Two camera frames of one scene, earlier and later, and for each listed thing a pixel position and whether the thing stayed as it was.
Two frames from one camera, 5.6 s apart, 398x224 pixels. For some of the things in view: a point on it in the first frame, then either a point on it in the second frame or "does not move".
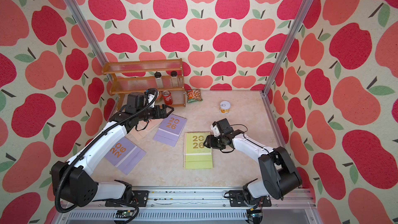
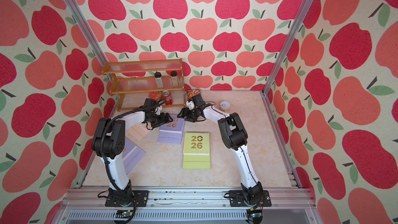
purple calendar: (170, 129) does not move
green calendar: (196, 155) does not move
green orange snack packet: (194, 95) does not move
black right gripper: (210, 141) to (185, 112)
